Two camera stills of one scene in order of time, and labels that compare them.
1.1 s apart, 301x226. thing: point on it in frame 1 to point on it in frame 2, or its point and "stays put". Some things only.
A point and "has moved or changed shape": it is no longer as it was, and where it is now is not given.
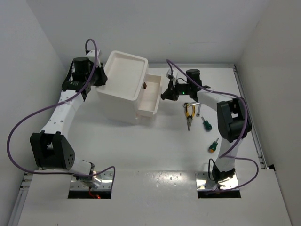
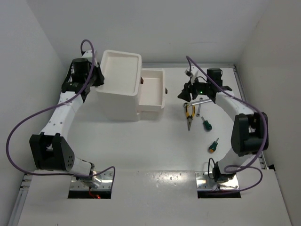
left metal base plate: x=106 y=177 stays put
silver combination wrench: x=198 y=114 stays put
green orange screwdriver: x=212 y=148 stays put
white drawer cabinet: x=118 y=98 has moved or changed shape
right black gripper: x=170 y=94 to x=189 y=88
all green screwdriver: x=207 y=125 stays put
